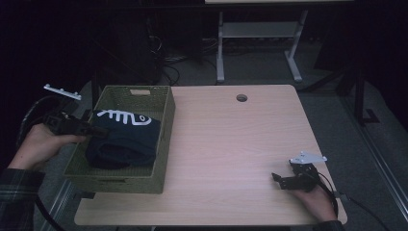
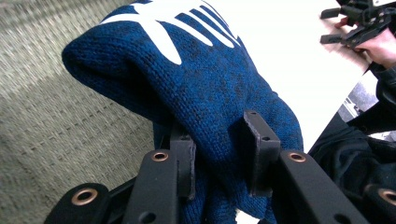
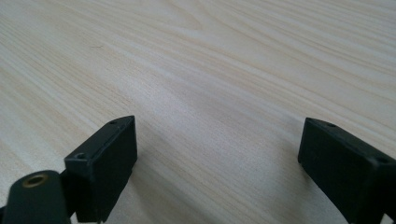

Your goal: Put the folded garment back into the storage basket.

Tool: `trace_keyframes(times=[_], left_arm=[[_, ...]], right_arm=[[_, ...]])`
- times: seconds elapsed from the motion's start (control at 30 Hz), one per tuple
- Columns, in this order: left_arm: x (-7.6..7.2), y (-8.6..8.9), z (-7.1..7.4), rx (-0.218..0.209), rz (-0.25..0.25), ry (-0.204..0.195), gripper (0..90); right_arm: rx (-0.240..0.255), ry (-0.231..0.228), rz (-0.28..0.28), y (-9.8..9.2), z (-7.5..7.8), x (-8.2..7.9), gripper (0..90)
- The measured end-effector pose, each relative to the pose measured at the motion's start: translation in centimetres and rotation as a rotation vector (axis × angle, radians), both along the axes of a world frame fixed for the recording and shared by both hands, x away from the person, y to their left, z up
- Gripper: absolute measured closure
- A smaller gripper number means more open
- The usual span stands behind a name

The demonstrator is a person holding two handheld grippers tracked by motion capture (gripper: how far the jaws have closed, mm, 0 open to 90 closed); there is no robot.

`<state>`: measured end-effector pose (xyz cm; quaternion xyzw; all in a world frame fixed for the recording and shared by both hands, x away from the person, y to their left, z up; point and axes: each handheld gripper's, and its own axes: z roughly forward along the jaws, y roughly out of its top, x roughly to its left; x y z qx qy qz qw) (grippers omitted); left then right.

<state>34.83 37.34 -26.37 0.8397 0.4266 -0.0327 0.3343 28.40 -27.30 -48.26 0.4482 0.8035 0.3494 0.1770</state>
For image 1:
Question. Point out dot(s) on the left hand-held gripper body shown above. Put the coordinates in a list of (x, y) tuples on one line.
[(64, 125)]

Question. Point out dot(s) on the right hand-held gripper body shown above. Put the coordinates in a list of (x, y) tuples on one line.
[(301, 181)]

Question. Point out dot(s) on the dark navy garment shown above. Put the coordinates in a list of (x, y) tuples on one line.
[(128, 141)]

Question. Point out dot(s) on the green woven basket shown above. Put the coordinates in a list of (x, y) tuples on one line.
[(141, 179)]

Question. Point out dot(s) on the person's right hand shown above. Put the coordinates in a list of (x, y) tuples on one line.
[(317, 203)]

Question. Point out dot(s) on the person's left hand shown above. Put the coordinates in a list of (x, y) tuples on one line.
[(35, 147)]

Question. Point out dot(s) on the grey table edge clip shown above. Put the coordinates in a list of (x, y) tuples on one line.
[(337, 194)]

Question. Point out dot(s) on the white metal table frame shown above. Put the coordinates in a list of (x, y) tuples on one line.
[(256, 30)]

